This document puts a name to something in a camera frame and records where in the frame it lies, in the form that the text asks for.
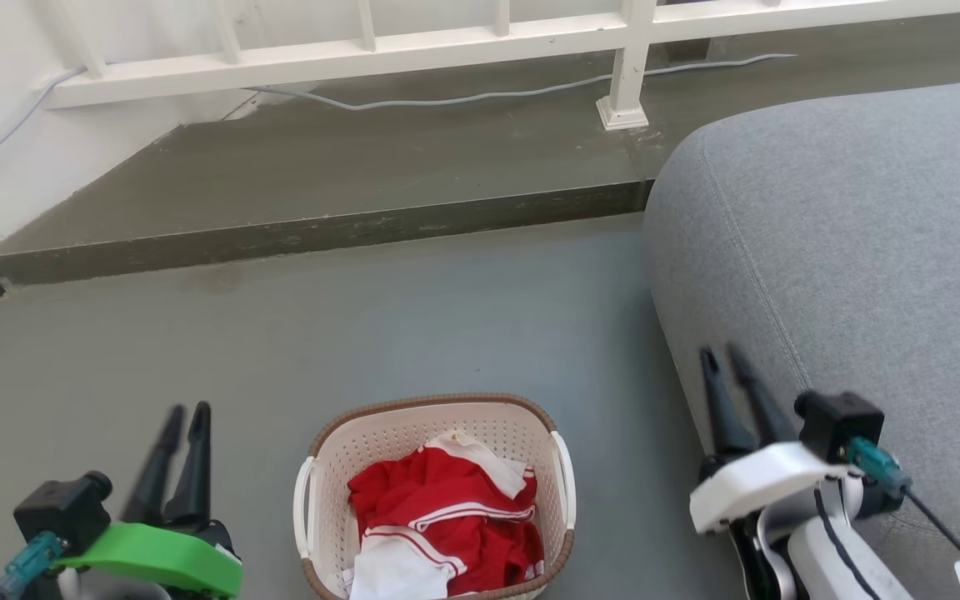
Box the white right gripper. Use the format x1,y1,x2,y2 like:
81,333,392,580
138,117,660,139
688,342,864,534

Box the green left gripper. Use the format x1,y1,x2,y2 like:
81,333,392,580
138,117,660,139
55,402,244,599

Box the cream perforated laundry basket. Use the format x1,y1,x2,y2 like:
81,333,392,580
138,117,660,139
293,393,577,600

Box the grey fabric sofa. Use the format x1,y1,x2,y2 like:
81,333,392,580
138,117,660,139
642,77,960,600

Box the white garment with red stripes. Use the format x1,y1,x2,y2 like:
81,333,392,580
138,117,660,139
342,527,468,600

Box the red garment with white trim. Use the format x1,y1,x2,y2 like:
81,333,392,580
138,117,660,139
347,429,546,597

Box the raised grey concrete step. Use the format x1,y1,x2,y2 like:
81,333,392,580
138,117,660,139
0,12,960,286

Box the white railing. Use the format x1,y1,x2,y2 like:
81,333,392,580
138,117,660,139
42,0,960,132

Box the teal right camera connector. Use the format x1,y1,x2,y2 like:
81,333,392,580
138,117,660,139
845,437,914,516

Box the teal camera connector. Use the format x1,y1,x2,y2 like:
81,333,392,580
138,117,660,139
0,532,66,600
845,437,914,516

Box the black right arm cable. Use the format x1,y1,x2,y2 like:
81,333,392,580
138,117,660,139
813,487,878,600

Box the teal left camera connector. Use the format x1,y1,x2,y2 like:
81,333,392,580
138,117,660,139
0,532,66,600

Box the thin black camera cable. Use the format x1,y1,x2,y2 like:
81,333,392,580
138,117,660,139
903,487,960,578

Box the light grey floor cable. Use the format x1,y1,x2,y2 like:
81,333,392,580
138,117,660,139
0,54,798,184

